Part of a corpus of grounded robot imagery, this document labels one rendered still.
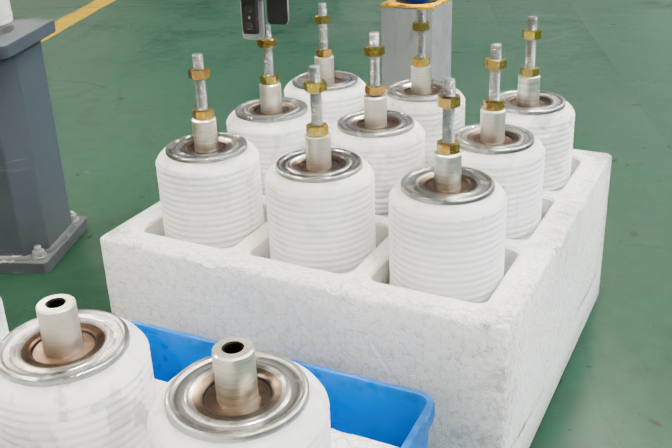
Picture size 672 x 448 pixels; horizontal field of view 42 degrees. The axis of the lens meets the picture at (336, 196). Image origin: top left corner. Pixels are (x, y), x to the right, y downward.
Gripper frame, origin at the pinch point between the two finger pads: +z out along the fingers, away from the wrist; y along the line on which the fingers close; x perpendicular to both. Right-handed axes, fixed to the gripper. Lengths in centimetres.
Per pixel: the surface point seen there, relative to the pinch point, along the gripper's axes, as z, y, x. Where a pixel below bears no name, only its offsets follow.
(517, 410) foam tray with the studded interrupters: 26.7, -21.2, -28.3
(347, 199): 11.0, -17.4, -13.1
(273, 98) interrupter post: 8.0, -1.1, -0.7
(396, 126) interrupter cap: 9.2, -3.5, -14.1
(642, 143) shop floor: 34, 67, -41
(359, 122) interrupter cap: 9.5, -2.2, -10.1
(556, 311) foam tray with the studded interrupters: 23.9, -9.4, -30.5
